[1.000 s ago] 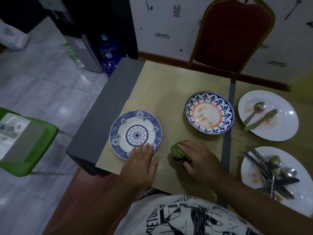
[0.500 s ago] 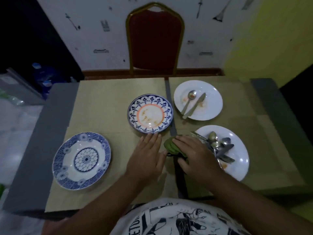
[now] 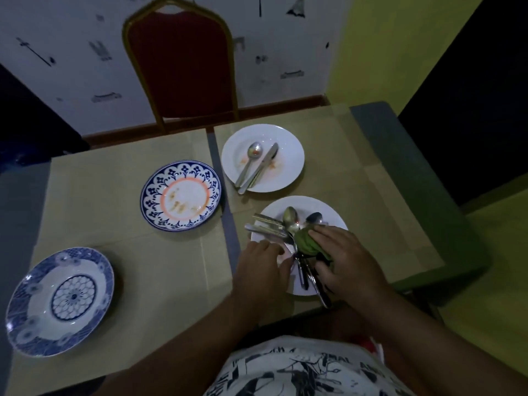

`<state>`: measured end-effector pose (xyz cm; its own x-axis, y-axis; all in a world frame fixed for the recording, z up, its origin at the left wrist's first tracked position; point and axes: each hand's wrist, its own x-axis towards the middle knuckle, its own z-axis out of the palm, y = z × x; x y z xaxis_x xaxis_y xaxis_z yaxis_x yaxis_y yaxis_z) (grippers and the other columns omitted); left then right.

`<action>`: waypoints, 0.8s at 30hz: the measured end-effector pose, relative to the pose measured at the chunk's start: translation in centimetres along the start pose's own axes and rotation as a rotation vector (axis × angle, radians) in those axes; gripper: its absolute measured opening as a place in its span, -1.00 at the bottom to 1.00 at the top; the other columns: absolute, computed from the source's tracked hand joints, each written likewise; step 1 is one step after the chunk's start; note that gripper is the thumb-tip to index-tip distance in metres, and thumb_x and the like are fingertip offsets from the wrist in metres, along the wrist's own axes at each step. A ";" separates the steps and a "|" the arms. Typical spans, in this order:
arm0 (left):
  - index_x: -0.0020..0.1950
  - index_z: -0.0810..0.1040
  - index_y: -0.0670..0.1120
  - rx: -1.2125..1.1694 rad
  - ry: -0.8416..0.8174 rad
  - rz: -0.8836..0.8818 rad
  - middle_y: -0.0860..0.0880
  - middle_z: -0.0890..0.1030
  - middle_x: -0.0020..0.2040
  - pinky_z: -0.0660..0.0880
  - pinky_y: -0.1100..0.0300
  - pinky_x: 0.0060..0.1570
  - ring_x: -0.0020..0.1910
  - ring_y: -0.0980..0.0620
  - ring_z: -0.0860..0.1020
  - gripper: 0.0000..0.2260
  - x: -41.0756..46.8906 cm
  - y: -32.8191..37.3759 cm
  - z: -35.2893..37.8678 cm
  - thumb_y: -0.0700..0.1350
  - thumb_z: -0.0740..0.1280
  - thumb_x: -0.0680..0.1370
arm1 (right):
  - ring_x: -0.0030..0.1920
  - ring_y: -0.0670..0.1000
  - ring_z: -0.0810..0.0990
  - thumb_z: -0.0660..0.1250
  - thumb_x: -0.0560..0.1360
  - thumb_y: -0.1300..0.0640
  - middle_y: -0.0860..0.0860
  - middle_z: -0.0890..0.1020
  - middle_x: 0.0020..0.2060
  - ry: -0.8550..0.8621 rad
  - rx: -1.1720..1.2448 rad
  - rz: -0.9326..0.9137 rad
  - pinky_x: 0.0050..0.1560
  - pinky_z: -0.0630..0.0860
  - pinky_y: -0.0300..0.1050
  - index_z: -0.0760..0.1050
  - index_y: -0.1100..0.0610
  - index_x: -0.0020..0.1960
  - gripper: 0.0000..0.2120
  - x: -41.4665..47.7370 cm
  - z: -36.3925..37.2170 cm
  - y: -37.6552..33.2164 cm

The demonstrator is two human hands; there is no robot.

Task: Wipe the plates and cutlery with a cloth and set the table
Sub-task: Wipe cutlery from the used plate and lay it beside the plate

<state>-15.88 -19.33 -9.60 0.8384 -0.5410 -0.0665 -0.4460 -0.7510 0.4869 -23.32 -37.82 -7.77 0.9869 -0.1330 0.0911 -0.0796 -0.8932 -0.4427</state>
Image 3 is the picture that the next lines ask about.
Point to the person's left forearm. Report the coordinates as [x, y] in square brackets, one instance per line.
[185, 350]

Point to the person's right thumb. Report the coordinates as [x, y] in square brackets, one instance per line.
[324, 272]

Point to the white plate with red smears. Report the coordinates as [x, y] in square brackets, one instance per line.
[288, 156]

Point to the person's left thumb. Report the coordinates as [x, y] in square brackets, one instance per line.
[286, 270]

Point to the green sponge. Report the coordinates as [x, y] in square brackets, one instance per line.
[307, 243]

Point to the plain white plate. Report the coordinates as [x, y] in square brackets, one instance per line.
[330, 212]

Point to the white shirt with black print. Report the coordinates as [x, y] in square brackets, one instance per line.
[297, 371]

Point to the beige woven placemat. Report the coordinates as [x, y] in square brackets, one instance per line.
[350, 160]
[136, 259]

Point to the person's right forearm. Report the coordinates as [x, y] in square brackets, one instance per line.
[433, 346]

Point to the steel table knife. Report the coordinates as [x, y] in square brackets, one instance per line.
[264, 162]

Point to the blue white patterned plate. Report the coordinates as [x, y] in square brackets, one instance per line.
[62, 301]

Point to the person's right hand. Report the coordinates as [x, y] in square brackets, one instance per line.
[350, 268]

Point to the person's left hand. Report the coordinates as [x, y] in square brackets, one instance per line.
[260, 276]

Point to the steel spoon with red smear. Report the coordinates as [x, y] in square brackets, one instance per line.
[254, 151]

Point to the red chair with gold frame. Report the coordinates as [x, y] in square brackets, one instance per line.
[185, 65]

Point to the steel fork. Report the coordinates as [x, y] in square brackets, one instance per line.
[264, 231]
[268, 220]

